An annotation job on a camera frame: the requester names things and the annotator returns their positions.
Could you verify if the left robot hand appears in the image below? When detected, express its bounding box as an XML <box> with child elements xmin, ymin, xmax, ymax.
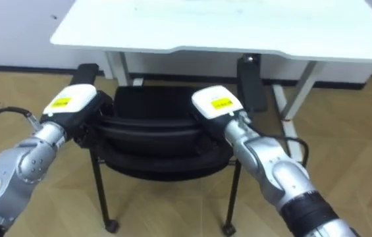
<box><xmin>39</xmin><ymin>83</ymin><xmax>115</xmax><ymax>149</ymax></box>

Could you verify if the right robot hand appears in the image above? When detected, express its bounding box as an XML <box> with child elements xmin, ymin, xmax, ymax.
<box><xmin>190</xmin><ymin>85</ymin><xmax>248</xmax><ymax>140</ymax></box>

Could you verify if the black office chair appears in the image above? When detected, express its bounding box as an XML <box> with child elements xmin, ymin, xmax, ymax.
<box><xmin>70</xmin><ymin>53</ymin><xmax>269</xmax><ymax>237</ymax></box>

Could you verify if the white desk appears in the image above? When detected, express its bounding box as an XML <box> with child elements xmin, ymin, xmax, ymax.
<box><xmin>49</xmin><ymin>0</ymin><xmax>372</xmax><ymax>163</ymax></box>

